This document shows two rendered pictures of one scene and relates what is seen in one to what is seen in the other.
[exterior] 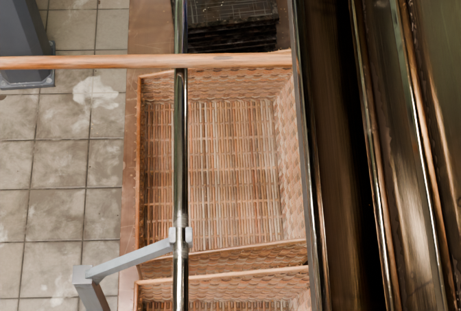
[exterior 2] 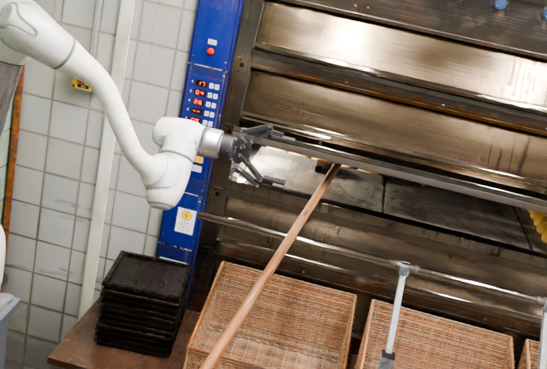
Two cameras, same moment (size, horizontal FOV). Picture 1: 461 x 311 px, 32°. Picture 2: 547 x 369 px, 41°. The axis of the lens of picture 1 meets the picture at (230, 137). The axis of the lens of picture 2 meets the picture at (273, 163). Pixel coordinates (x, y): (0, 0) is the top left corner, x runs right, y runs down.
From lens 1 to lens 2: 2.57 m
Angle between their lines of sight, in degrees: 70
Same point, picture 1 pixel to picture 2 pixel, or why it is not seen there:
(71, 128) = not seen: outside the picture
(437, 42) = (443, 72)
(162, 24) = (108, 354)
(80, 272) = (387, 354)
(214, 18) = (176, 286)
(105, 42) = not seen: outside the picture
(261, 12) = (181, 270)
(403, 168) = (438, 143)
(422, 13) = (425, 74)
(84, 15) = not seen: outside the picture
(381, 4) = (356, 122)
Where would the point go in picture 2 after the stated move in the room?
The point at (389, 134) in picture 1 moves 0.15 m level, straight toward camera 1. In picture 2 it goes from (417, 145) to (456, 159)
